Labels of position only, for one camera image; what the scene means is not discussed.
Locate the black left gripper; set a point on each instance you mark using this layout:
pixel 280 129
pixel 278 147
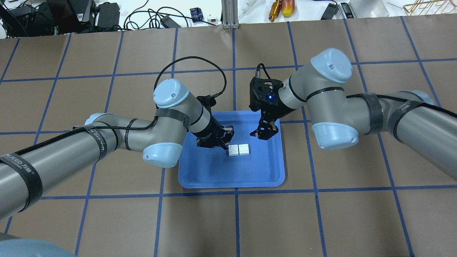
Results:
pixel 209 130

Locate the white block robot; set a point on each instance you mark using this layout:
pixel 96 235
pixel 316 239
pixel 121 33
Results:
pixel 243 149
pixel 233 150

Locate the aluminium frame post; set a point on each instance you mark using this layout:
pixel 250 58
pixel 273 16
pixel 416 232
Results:
pixel 229 17

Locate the mango fruit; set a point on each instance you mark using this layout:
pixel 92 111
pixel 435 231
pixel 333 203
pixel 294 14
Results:
pixel 287 7

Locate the black power adapter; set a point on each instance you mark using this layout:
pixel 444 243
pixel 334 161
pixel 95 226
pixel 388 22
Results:
pixel 168 22

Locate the brass cylinder tool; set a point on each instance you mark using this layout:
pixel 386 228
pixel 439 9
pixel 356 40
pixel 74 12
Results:
pixel 274 11

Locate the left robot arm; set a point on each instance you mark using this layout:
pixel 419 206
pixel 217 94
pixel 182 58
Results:
pixel 28 174

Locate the brass wire rack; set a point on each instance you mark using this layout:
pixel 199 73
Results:
pixel 430 7

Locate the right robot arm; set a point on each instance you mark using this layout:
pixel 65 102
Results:
pixel 338 119

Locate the clear plastic lidded box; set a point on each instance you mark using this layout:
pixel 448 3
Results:
pixel 368 8

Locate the blue plastic tray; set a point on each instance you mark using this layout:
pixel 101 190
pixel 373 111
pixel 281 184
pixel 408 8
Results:
pixel 214 168

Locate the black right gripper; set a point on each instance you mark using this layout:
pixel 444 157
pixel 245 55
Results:
pixel 272 111

